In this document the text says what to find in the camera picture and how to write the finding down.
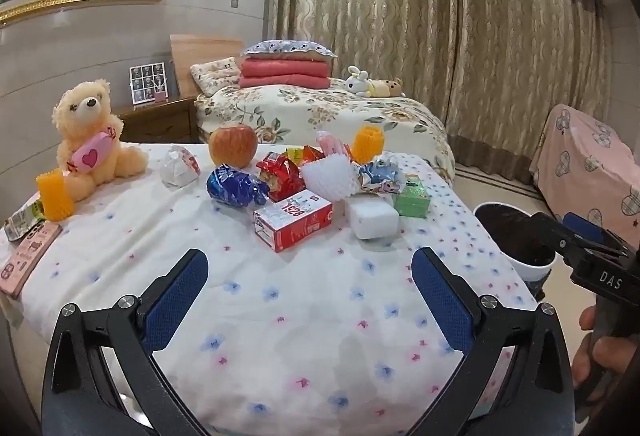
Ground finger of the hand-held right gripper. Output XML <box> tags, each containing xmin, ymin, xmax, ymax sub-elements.
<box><xmin>564</xmin><ymin>212</ymin><xmax>638</xmax><ymax>254</ymax></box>
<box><xmin>531</xmin><ymin>211</ymin><xmax>626</xmax><ymax>262</ymax></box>

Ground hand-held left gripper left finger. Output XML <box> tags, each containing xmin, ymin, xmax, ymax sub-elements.
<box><xmin>42</xmin><ymin>249</ymin><xmax>211</xmax><ymax>436</ymax></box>

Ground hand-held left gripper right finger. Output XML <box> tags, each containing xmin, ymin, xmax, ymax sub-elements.
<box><xmin>407</xmin><ymin>247</ymin><xmax>576</xmax><ymax>436</ymax></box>

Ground white waste bin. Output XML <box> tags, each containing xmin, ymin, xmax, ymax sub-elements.
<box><xmin>472</xmin><ymin>202</ymin><xmax>558</xmax><ymax>284</ymax></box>

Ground green box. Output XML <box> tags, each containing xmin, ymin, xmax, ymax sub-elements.
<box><xmin>392</xmin><ymin>173</ymin><xmax>431</xmax><ymax>218</ymax></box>

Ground blue snack bag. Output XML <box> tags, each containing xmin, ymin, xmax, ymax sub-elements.
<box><xmin>206</xmin><ymin>165</ymin><xmax>271</xmax><ymax>207</ymax></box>

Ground red snack bag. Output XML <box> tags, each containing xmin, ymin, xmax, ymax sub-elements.
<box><xmin>256</xmin><ymin>152</ymin><xmax>307</xmax><ymax>203</ymax></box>

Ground white foam fruit net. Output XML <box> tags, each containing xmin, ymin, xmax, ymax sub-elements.
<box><xmin>300</xmin><ymin>153</ymin><xmax>358</xmax><ymax>202</ymax></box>

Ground pink striped wrapper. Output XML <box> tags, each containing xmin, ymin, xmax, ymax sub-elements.
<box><xmin>316</xmin><ymin>130</ymin><xmax>351</xmax><ymax>159</ymax></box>

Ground yellow snack wrapper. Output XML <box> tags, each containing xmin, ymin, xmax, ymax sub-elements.
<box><xmin>285</xmin><ymin>146</ymin><xmax>326</xmax><ymax>167</ymax></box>

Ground person's right hand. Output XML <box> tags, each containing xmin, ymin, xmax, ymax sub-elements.
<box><xmin>571</xmin><ymin>303</ymin><xmax>640</xmax><ymax>389</ymax></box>

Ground pink heart print cloth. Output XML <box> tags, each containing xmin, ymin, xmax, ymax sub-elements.
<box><xmin>529</xmin><ymin>104</ymin><xmax>640</xmax><ymax>237</ymax></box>

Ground white foam block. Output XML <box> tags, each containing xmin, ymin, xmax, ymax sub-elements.
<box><xmin>346</xmin><ymin>196</ymin><xmax>401</xmax><ymax>239</ymax></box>

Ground white flowered tablecloth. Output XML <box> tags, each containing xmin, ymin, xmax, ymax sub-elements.
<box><xmin>0</xmin><ymin>141</ymin><xmax>538</xmax><ymax>436</ymax></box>

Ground white snack packet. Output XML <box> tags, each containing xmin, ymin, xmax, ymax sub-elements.
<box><xmin>160</xmin><ymin>145</ymin><xmax>201</xmax><ymax>188</ymax></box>

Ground crumpled printed wrapper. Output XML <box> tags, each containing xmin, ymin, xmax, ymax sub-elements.
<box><xmin>350</xmin><ymin>156</ymin><xmax>405</xmax><ymax>194</ymax></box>

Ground red and white box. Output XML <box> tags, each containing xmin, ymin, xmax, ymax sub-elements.
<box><xmin>253</xmin><ymin>189</ymin><xmax>334</xmax><ymax>253</ymax></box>

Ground pink flat box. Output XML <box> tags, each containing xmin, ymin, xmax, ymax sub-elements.
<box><xmin>0</xmin><ymin>222</ymin><xmax>63</xmax><ymax>299</ymax></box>

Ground red yellow apple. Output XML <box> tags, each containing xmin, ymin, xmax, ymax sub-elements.
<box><xmin>208</xmin><ymin>123</ymin><xmax>259</xmax><ymax>169</ymax></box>

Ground green white packet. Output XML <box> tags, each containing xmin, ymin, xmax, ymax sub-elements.
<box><xmin>4</xmin><ymin>193</ymin><xmax>48</xmax><ymax>242</ymax></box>

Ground dark wooden nightstand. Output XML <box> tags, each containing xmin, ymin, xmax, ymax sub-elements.
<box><xmin>111</xmin><ymin>95</ymin><xmax>201</xmax><ymax>144</ymax></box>

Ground cream teddy bear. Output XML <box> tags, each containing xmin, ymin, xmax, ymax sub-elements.
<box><xmin>52</xmin><ymin>77</ymin><xmax>149</xmax><ymax>202</ymax></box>

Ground bed with floral bedspread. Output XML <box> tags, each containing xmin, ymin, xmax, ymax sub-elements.
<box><xmin>194</xmin><ymin>84</ymin><xmax>456</xmax><ymax>182</ymax></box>

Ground floral pillow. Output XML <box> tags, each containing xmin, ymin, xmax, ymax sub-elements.
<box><xmin>190</xmin><ymin>57</ymin><xmax>241</xmax><ymax>97</ymax></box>

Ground white rabbit plush toy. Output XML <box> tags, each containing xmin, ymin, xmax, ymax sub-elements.
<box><xmin>343</xmin><ymin>65</ymin><xmax>373</xmax><ymax>96</ymax></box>

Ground beige patterned curtains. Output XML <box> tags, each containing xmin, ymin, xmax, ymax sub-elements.
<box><xmin>270</xmin><ymin>0</ymin><xmax>613</xmax><ymax>187</ymax></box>

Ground folded pink blanket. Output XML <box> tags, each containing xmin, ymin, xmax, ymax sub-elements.
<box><xmin>239</xmin><ymin>57</ymin><xmax>332</xmax><ymax>90</ymax></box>

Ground wooden headboard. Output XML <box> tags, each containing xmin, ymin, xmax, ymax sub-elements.
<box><xmin>170</xmin><ymin>34</ymin><xmax>248</xmax><ymax>97</ymax></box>

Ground polka dot pillow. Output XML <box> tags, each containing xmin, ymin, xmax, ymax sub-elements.
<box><xmin>241</xmin><ymin>40</ymin><xmax>337</xmax><ymax>63</ymax></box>

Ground photo frame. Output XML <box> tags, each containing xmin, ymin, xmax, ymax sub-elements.
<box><xmin>129</xmin><ymin>62</ymin><xmax>168</xmax><ymax>106</ymax></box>

